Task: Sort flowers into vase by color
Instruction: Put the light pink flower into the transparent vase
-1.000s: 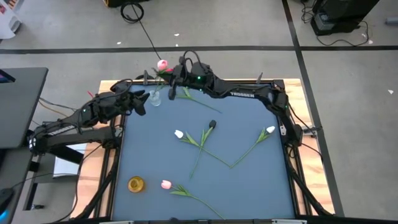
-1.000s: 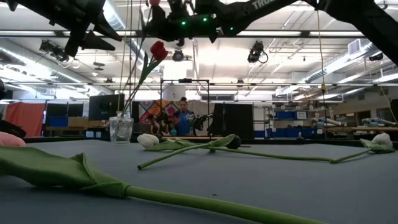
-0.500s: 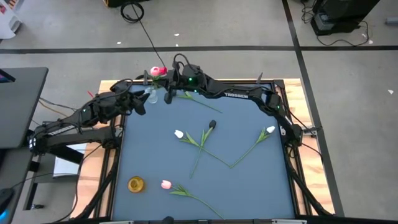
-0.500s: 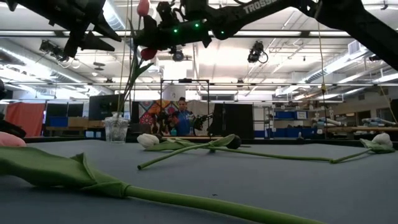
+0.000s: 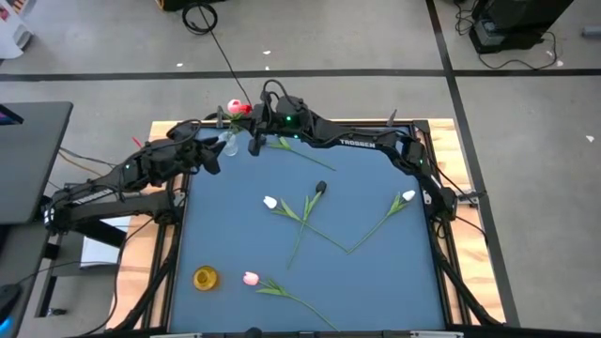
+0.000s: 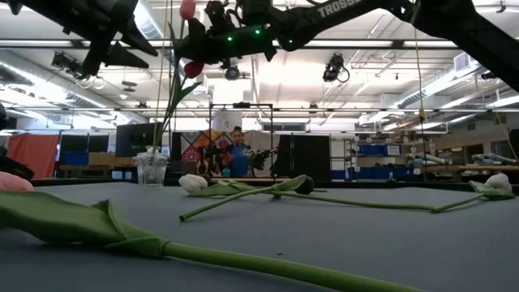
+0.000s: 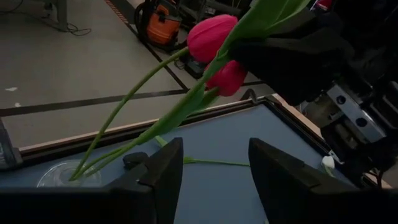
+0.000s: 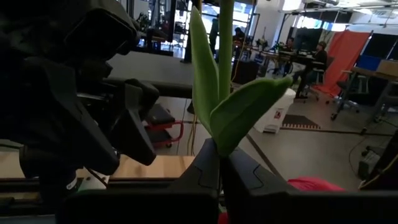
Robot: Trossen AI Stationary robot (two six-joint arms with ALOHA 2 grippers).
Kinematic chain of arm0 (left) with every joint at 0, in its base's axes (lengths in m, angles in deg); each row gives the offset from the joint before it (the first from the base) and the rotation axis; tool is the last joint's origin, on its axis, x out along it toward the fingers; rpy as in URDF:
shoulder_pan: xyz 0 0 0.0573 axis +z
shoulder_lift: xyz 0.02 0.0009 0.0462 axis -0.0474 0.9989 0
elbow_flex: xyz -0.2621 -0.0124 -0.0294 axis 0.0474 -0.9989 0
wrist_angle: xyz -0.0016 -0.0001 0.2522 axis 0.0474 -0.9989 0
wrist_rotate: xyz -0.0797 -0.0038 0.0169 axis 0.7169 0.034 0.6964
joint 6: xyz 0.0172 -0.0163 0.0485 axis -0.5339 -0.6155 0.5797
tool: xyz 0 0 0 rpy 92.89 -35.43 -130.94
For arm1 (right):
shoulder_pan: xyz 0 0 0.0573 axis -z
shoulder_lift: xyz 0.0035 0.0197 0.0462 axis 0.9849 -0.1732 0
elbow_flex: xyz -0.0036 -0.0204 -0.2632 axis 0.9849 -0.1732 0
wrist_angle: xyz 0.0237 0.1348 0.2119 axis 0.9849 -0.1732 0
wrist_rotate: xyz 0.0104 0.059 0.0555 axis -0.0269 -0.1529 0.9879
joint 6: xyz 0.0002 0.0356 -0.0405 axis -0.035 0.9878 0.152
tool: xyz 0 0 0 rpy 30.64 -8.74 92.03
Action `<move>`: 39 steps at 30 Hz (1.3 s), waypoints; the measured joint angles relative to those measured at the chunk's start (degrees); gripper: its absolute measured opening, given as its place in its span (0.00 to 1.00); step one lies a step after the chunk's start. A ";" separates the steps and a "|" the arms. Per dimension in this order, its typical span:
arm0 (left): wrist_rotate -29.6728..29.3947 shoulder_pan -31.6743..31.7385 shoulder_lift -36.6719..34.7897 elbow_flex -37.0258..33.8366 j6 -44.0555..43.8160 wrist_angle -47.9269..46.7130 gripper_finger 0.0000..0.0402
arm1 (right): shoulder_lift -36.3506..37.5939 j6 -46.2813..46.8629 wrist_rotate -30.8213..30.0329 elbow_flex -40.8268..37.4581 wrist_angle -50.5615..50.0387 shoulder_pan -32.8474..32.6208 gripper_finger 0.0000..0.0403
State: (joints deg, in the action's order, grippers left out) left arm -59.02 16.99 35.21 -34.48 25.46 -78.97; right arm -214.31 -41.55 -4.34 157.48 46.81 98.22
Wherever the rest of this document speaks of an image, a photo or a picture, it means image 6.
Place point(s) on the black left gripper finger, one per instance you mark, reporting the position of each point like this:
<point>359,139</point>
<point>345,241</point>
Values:
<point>121,57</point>
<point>140,40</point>

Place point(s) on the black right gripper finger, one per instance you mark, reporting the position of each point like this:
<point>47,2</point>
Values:
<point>198,30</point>
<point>188,50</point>

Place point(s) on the red artificial tulip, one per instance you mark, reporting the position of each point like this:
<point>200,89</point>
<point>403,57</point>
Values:
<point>194,69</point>

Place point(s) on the pink artificial tulip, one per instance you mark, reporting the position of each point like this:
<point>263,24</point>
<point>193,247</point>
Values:
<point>187,8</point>

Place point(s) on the white artificial tulip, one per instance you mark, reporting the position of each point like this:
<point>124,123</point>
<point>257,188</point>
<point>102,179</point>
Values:
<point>192,183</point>
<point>498,181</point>

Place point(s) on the black artificial tulip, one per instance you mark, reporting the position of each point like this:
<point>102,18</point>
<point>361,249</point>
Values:
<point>305,186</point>

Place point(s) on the black background robot arm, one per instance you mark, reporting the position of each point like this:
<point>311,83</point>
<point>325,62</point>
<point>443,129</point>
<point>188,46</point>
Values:
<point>263,158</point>

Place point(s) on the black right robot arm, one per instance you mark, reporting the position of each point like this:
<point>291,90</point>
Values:
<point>344,16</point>

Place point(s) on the clear glass vase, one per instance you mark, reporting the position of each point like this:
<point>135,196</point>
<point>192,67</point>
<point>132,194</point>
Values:
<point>151,168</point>

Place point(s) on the cardboard box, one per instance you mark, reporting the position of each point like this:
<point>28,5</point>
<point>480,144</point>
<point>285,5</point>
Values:
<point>105,159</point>

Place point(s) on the blue storage bin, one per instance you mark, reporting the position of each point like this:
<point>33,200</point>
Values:
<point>76,158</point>

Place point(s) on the person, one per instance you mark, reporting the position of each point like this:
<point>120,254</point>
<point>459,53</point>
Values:
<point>239,156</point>

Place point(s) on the orange curtain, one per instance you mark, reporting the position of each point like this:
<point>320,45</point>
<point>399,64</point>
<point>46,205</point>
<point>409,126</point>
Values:
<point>34,156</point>

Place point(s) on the black panel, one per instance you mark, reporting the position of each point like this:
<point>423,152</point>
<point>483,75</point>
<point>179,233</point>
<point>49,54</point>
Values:
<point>304,158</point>

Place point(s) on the black bulky object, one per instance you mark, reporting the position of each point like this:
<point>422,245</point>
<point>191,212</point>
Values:
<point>14,168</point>

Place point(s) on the near green tulip stem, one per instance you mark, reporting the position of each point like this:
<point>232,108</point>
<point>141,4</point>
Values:
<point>61,219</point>

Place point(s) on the shelf with blue bins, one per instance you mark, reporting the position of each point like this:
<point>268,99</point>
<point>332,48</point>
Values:
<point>377,160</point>

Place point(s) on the wooden workbench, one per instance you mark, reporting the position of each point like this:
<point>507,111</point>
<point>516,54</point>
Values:
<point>474,168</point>

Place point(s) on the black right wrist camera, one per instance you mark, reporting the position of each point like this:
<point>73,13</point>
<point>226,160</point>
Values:
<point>221,14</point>

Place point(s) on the black round overhead camera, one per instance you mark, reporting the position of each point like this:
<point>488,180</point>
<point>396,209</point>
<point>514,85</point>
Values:
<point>232,73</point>

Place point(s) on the black metal frame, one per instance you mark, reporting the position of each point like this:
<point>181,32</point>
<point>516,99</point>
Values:
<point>241,106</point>

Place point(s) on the colourful patterned wall hanging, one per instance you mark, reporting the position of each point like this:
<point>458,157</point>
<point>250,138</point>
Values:
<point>194,148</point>

